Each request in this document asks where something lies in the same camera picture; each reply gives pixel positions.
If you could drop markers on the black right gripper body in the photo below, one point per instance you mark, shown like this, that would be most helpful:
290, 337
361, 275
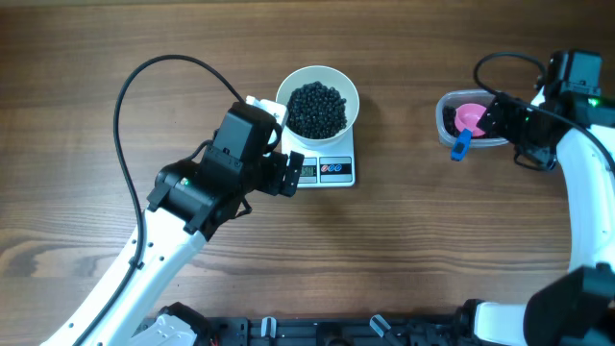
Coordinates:
493, 115

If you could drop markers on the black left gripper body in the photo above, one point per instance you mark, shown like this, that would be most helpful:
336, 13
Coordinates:
281, 174

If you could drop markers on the pink scoop with blue handle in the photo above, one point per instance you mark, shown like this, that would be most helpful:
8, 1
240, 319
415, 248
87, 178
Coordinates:
461, 146

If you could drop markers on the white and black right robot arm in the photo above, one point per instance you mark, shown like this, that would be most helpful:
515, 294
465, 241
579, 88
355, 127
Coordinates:
569, 124

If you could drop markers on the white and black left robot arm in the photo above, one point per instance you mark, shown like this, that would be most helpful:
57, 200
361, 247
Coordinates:
189, 202

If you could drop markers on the white digital kitchen scale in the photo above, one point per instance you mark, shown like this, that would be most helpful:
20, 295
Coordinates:
328, 163

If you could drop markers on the black beans in bowl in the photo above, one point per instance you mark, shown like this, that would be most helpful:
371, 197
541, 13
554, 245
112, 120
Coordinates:
316, 111

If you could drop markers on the white bowl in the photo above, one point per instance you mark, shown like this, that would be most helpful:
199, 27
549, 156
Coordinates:
328, 76

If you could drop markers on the clear plastic container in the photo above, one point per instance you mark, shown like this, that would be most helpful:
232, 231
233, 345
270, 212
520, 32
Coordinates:
456, 99

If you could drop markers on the black beans in container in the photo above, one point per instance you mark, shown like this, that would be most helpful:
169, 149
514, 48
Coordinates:
464, 117

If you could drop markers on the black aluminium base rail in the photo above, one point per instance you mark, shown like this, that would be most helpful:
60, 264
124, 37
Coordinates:
270, 331

